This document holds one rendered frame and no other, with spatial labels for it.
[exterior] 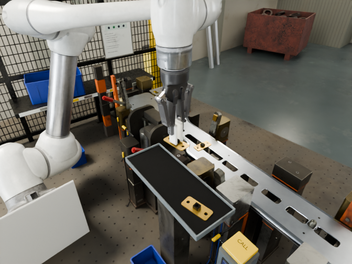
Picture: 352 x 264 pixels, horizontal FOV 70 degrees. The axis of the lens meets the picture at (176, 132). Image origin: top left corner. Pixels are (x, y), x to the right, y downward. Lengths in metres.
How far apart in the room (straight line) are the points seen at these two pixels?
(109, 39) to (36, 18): 1.00
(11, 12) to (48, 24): 0.14
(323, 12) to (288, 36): 1.80
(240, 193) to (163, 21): 0.54
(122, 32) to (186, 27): 1.32
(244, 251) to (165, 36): 0.52
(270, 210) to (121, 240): 0.64
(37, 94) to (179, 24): 1.18
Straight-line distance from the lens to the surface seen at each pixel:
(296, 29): 5.76
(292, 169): 1.10
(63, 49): 1.08
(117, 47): 1.90
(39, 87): 1.62
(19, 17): 0.96
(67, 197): 1.08
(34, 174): 1.20
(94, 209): 1.35
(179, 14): 0.59
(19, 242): 1.13
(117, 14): 0.81
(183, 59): 0.62
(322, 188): 1.59
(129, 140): 1.08
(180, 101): 0.70
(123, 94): 1.34
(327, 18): 7.42
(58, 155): 1.25
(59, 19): 0.85
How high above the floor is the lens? 1.71
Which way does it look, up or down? 34 degrees down
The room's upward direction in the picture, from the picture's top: straight up
